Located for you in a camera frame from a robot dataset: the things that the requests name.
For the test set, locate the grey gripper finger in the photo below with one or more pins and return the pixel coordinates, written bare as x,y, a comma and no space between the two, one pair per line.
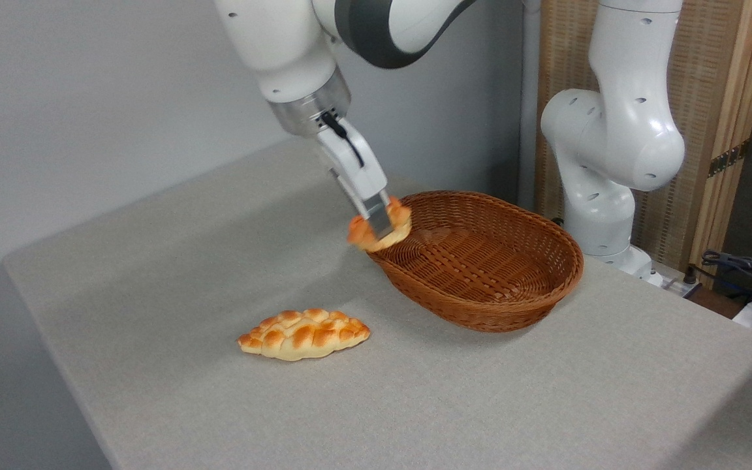
379,219

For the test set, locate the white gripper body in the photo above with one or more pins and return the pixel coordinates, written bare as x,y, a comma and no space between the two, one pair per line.
363,173

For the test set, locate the round golden bread roll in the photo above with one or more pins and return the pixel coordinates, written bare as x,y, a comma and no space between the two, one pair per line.
401,222

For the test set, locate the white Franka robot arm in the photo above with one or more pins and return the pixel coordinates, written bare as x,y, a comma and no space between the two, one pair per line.
613,130

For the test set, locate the brown oval wicker basket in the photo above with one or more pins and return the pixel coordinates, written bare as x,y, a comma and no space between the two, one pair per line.
487,267

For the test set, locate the long braided bread loaf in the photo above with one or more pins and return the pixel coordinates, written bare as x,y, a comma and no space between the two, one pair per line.
297,334

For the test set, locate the metal screen hinge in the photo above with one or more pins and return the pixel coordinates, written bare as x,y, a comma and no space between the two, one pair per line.
728,158

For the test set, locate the wooden folding screen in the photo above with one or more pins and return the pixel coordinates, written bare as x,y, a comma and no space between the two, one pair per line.
715,65

